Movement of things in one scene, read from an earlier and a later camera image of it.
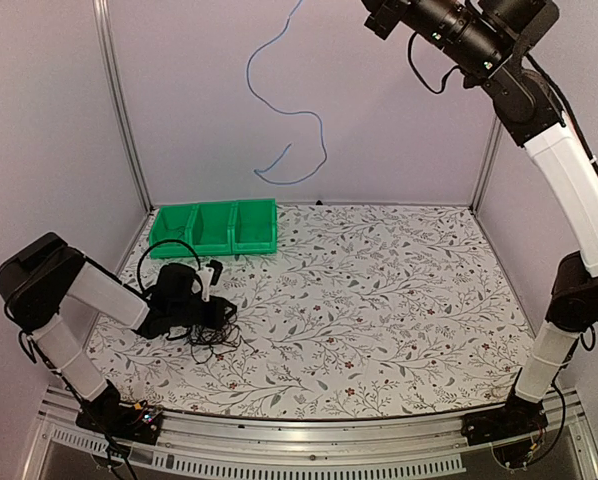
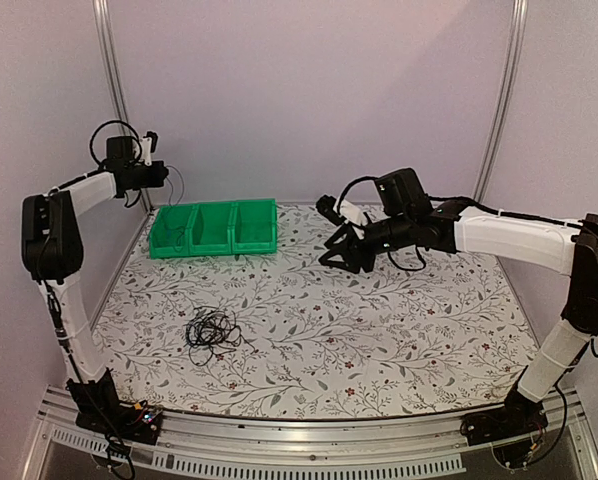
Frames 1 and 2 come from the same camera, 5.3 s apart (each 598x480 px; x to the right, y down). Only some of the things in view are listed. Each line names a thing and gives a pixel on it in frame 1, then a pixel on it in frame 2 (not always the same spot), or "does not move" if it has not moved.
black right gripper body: (472, 43) → (400, 237)
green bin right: (253, 226) does not move
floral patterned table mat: (366, 311) does not move
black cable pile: (215, 337) does not move
